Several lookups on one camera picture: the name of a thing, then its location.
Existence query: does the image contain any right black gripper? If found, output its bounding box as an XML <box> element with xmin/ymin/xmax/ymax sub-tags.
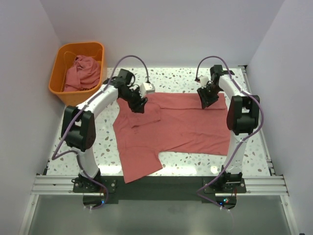
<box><xmin>197</xmin><ymin>84</ymin><xmax>222</xmax><ymax>109</ymax></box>

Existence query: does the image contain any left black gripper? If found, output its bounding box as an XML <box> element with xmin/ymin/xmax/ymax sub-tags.
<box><xmin>121</xmin><ymin>87</ymin><xmax>148</xmax><ymax>114</ymax></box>

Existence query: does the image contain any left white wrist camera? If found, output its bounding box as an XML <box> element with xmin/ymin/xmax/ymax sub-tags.
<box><xmin>139</xmin><ymin>82</ymin><xmax>156</xmax><ymax>96</ymax></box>

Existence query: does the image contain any orange plastic laundry basket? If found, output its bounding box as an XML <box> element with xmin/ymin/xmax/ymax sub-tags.
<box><xmin>49</xmin><ymin>42</ymin><xmax>107</xmax><ymax>106</ymax></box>

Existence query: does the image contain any pink t shirt in basket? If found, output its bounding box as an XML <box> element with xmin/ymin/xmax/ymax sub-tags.
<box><xmin>64</xmin><ymin>55</ymin><xmax>101</xmax><ymax>92</ymax></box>

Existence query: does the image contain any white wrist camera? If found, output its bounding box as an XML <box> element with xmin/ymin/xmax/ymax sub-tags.
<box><xmin>139</xmin><ymin>82</ymin><xmax>156</xmax><ymax>96</ymax></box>
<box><xmin>195</xmin><ymin>75</ymin><xmax>210</xmax><ymax>87</ymax></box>

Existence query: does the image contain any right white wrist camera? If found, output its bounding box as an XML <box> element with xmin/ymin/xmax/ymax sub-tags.
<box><xmin>195</xmin><ymin>75</ymin><xmax>210</xmax><ymax>87</ymax></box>

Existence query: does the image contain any pink t shirt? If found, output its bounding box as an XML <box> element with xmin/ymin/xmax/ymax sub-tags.
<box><xmin>64</xmin><ymin>55</ymin><xmax>101</xmax><ymax>92</ymax></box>
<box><xmin>113</xmin><ymin>93</ymin><xmax>230</xmax><ymax>183</ymax></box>

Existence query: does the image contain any aluminium front rail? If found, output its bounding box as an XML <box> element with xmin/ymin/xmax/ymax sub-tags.
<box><xmin>31</xmin><ymin>175</ymin><xmax>289</xmax><ymax>196</ymax></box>

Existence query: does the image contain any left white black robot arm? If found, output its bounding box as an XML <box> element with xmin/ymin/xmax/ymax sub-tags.
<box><xmin>61</xmin><ymin>69</ymin><xmax>155</xmax><ymax>192</ymax></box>

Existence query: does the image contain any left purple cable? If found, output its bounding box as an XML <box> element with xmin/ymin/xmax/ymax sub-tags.
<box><xmin>51</xmin><ymin>55</ymin><xmax>151</xmax><ymax>211</ymax></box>

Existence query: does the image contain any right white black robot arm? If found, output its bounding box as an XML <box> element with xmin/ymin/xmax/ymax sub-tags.
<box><xmin>195</xmin><ymin>65</ymin><xmax>260</xmax><ymax>192</ymax></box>

